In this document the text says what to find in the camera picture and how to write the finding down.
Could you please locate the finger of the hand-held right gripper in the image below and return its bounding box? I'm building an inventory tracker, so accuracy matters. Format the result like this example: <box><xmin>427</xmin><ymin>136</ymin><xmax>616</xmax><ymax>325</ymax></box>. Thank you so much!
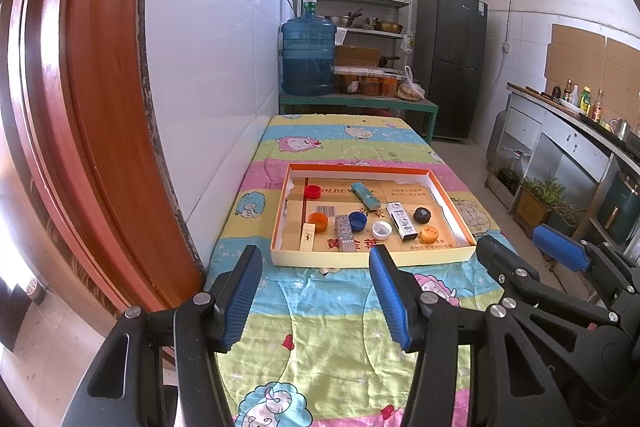
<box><xmin>476</xmin><ymin>236</ymin><xmax>640</xmax><ymax>348</ymax></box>
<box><xmin>532</xmin><ymin>224</ymin><xmax>640</xmax><ymax>308</ymax></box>

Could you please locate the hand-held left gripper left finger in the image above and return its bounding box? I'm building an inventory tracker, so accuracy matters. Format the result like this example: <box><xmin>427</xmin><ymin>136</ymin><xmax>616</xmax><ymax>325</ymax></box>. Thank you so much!
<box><xmin>60</xmin><ymin>244</ymin><xmax>264</xmax><ymax>427</ymax></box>

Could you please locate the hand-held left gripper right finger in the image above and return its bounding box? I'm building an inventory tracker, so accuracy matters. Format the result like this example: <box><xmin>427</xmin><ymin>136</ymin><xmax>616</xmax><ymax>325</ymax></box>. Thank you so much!
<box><xmin>368</xmin><ymin>244</ymin><xmax>576</xmax><ymax>427</ymax></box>

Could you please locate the white printed box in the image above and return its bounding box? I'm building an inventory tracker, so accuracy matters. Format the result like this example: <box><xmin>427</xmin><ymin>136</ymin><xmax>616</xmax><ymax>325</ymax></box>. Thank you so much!
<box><xmin>386</xmin><ymin>201</ymin><xmax>417</xmax><ymax>242</ymax></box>

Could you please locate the clear plastic case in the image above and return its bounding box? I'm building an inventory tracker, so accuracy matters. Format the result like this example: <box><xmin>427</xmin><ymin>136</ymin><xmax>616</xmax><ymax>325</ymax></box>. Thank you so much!
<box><xmin>334</xmin><ymin>214</ymin><xmax>362</xmax><ymax>253</ymax></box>

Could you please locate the shallow cardboard box tray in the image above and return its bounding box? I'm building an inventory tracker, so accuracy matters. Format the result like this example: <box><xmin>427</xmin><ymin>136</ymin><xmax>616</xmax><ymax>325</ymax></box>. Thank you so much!
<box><xmin>270</xmin><ymin>163</ymin><xmax>478</xmax><ymax>269</ymax></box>

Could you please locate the teal lighter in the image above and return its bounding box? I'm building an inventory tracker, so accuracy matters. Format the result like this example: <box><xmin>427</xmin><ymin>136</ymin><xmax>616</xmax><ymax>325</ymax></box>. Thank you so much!
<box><xmin>350</xmin><ymin>182</ymin><xmax>380</xmax><ymax>208</ymax></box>

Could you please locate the plant in yellow pot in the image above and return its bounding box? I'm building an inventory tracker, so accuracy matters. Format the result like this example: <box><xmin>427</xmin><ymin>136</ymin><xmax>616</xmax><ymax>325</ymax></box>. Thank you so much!
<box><xmin>514</xmin><ymin>177</ymin><xmax>556</xmax><ymax>238</ymax></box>

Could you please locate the dark green appliance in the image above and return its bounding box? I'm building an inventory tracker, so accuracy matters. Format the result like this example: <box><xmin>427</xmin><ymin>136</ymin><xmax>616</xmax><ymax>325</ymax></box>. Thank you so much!
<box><xmin>597</xmin><ymin>169</ymin><xmax>640</xmax><ymax>245</ymax></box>

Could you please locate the plastic oil jug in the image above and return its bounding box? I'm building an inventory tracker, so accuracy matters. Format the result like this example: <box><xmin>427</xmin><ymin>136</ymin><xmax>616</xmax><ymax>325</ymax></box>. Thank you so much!
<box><xmin>497</xmin><ymin>148</ymin><xmax>526</xmax><ymax>195</ymax></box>

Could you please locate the grey counter cabinet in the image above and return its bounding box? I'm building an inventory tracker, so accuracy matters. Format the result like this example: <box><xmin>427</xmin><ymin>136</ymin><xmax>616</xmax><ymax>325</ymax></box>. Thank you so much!
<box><xmin>487</xmin><ymin>82</ymin><xmax>640</xmax><ymax>258</ymax></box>

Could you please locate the grey gas cylinder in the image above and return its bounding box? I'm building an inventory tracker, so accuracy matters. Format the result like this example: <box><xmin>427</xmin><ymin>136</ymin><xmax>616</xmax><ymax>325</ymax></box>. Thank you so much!
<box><xmin>487</xmin><ymin>112</ymin><xmax>508</xmax><ymax>168</ymax></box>

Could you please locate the green low bench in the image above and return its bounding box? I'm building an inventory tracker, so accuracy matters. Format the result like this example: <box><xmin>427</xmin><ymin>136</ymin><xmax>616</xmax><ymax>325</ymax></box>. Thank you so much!
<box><xmin>277</xmin><ymin>91</ymin><xmax>440</xmax><ymax>145</ymax></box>

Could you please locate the plastic bag of food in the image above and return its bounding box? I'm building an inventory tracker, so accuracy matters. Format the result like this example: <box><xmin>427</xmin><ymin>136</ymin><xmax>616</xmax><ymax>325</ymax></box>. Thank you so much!
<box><xmin>397</xmin><ymin>66</ymin><xmax>426</xmax><ymax>102</ymax></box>

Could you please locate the dark refrigerator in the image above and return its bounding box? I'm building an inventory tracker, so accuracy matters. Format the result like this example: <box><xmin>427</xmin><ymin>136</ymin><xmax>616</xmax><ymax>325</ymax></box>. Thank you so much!
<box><xmin>414</xmin><ymin>0</ymin><xmax>488</xmax><ymax>142</ymax></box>

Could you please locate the dark floor object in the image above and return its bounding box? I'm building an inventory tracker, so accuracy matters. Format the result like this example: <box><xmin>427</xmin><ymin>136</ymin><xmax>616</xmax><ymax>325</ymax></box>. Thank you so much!
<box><xmin>0</xmin><ymin>284</ymin><xmax>36</xmax><ymax>350</ymax></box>

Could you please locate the brown wooden door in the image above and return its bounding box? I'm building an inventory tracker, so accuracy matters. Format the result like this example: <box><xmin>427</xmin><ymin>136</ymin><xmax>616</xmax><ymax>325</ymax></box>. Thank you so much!
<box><xmin>0</xmin><ymin>0</ymin><xmax>206</xmax><ymax>348</ymax></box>

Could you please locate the cardboard box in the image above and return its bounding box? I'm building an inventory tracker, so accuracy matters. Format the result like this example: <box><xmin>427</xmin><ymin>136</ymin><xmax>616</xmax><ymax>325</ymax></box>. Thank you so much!
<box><xmin>334</xmin><ymin>46</ymin><xmax>382</xmax><ymax>68</ymax></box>

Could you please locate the blue water jug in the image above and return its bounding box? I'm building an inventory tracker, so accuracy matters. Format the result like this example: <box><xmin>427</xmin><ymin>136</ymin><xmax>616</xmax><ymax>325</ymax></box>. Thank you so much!
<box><xmin>280</xmin><ymin>16</ymin><xmax>337</xmax><ymax>96</ymax></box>

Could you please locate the cardboard sheet on wall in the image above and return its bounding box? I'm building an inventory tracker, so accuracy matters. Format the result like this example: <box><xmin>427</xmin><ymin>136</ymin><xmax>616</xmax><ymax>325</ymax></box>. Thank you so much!
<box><xmin>602</xmin><ymin>38</ymin><xmax>640</xmax><ymax>100</ymax></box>
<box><xmin>545</xmin><ymin>24</ymin><xmax>607</xmax><ymax>80</ymax></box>

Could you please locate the metal pot with handle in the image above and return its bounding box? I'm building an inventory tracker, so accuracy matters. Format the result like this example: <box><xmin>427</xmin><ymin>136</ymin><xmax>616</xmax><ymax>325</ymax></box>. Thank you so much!
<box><xmin>327</xmin><ymin>9</ymin><xmax>363</xmax><ymax>28</ymax></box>

